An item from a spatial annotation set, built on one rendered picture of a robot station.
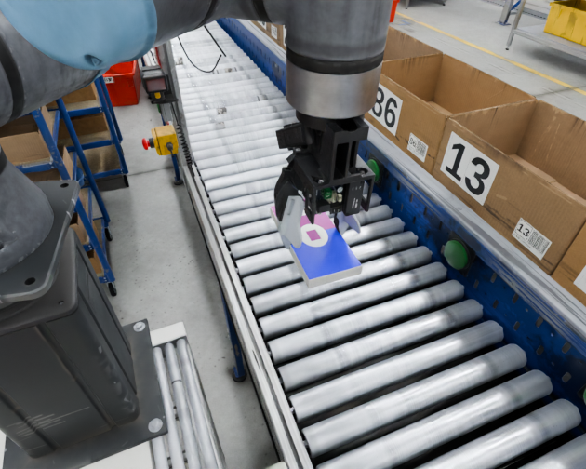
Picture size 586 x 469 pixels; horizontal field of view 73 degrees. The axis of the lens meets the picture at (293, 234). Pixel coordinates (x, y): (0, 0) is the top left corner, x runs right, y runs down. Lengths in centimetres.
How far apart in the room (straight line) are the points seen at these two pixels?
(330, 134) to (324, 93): 4
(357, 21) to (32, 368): 57
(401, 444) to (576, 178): 79
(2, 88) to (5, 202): 12
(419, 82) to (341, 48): 115
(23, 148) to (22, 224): 114
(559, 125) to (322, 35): 95
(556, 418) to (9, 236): 90
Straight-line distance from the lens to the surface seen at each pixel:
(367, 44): 37
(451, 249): 102
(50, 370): 67
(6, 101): 53
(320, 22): 36
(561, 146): 124
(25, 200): 55
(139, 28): 28
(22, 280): 52
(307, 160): 45
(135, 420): 83
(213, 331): 183
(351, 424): 80
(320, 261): 52
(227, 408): 164
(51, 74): 56
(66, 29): 29
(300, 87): 38
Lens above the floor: 148
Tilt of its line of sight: 42 degrees down
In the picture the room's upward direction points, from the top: straight up
